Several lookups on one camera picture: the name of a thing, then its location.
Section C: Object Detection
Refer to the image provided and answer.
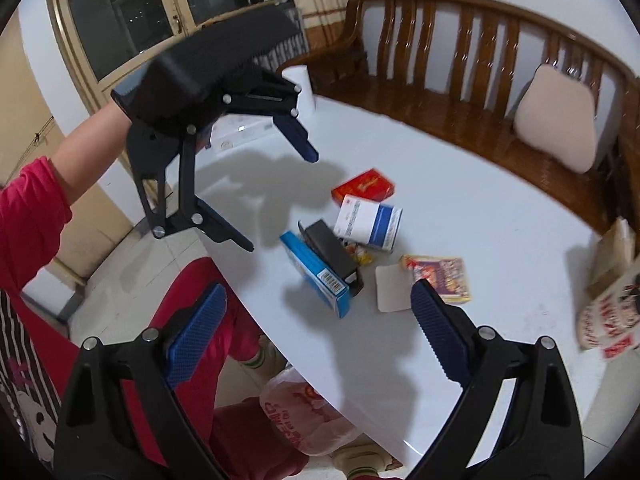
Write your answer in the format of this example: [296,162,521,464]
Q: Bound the beige cushion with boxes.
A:
[514,64,599,175]

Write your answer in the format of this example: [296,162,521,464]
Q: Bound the colourful printed packet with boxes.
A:
[399,254,473,305]

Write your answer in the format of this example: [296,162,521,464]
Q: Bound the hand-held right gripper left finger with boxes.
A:
[54,282,231,480]

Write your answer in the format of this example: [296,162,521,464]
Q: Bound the brown cardboard box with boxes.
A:
[585,216,633,301]

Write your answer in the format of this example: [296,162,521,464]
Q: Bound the black printed garment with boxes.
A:
[0,285,66,463]

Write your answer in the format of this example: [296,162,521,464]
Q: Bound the person's left forearm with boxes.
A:
[0,102,133,293]

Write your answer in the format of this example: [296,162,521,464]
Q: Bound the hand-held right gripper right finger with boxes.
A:
[405,279,586,480]

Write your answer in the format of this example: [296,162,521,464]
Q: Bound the red cigarette box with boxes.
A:
[331,169,396,207]

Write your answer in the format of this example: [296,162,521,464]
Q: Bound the black box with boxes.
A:
[298,220,364,297]

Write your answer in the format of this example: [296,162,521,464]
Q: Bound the person's foot white sock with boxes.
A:
[330,440,401,480]
[240,340,291,386]

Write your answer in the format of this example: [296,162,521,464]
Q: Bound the white square card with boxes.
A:
[375,263,416,313]

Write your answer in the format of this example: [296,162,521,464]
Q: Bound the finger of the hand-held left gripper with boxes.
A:
[126,115,255,252]
[220,77,319,164]

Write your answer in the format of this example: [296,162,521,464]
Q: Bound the white and blue box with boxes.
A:
[332,197,404,252]

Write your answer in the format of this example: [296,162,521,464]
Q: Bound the yellow snack wrapper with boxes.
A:
[345,240,373,266]

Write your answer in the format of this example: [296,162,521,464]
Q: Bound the red pants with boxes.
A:
[65,257,311,480]

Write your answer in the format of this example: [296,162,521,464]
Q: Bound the red printed bag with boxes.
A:
[575,265,640,361]

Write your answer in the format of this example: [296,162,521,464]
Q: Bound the person's left foot white sock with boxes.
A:
[240,340,291,386]

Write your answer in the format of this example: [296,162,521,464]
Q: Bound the person's right foot white sock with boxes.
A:
[330,440,401,480]

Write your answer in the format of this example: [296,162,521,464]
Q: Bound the white plastic bag red print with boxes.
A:
[259,366,361,457]

